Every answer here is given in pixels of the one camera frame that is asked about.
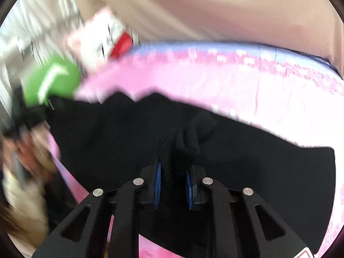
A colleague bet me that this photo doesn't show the black pants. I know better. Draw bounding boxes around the black pants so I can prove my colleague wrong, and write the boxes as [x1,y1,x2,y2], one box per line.
[47,93,336,252]

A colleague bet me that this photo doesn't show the person's left hand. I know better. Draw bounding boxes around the person's left hand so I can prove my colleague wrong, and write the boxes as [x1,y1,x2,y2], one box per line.
[3,133,56,183]

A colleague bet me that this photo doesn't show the white cat face pillow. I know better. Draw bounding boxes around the white cat face pillow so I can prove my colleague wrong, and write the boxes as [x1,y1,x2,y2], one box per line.
[65,7,139,74]

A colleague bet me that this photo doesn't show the beige curtain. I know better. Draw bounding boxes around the beige curtain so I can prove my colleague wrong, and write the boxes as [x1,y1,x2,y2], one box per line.
[76,0,343,72]

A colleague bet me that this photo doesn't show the green plush toy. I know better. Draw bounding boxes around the green plush toy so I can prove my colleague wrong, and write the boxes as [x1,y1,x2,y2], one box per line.
[23,55,82,107]

